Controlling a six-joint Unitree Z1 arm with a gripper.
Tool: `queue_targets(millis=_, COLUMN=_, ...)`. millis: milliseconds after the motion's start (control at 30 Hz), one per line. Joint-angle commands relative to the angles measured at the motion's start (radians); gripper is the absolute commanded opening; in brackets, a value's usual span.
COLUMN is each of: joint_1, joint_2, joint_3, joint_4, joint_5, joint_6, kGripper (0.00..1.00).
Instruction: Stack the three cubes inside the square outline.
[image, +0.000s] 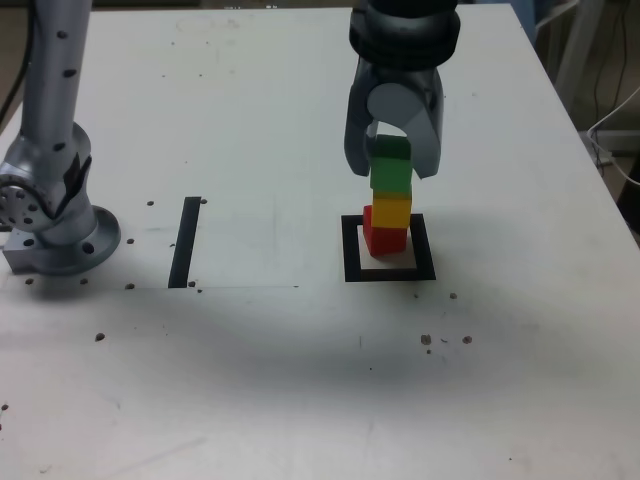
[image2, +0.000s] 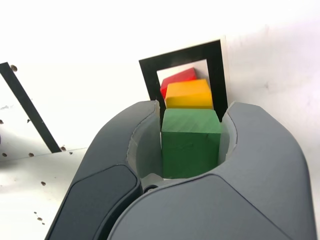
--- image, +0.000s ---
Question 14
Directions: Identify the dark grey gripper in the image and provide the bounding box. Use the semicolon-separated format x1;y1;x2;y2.
343;58;446;181

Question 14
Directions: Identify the green cube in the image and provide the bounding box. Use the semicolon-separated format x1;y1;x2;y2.
368;133;414;193

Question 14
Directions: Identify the yellow cube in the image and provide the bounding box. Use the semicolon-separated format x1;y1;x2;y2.
370;189;414;229

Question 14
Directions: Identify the red cube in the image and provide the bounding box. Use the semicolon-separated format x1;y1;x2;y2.
361;204;408;259

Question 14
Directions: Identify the black tape square outline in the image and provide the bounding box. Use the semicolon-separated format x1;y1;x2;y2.
340;213;437;284

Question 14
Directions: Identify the black tape strip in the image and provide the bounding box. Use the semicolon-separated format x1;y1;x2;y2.
167;196;203;290

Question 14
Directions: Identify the white metal frame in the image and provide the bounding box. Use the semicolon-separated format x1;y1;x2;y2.
537;0;640;134

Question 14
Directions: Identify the thin black cable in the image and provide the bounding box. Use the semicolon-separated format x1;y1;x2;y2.
592;0;629;121

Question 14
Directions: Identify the white cable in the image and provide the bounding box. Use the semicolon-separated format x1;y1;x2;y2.
586;84;640;187

